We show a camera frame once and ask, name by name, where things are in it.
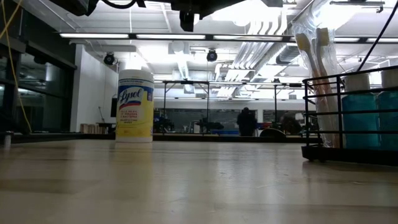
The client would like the orange toothbrush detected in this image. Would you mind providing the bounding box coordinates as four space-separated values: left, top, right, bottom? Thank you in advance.
294 32 332 149
315 27 341 149

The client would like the white ceiling pipe bundle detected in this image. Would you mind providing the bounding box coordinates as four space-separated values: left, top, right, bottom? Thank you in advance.
214 9 290 97

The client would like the person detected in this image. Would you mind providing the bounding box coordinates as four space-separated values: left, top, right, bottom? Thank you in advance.
279 112 303 135
236 106 258 137

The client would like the yellow Lysol wipes canister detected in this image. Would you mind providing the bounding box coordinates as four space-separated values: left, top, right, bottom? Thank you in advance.
114 68 155 144

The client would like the black background station frame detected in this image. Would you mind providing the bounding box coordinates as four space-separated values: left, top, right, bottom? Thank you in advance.
272 82 304 130
161 80 212 134

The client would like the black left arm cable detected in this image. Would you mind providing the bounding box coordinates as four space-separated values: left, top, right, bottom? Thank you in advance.
101 0 147 9

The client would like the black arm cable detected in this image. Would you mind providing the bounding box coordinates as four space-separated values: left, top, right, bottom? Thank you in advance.
356 0 398 72
101 0 147 9

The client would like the ribbed silver air duct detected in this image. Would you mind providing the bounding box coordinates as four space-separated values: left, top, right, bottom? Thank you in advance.
275 45 301 66

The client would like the black aluminium table frame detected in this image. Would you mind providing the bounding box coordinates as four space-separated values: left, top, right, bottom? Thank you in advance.
0 130 312 144

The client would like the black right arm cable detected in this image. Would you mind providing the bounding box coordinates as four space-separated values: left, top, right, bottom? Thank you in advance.
356 0 398 72

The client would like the black wire caddy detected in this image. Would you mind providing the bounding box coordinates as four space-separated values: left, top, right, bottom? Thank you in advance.
300 65 398 167

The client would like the yellow hanging cable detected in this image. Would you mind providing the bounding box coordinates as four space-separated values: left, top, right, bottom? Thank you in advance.
0 0 34 133

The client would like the small grey metal post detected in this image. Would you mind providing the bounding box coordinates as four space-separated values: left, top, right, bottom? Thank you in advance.
3 130 14 150

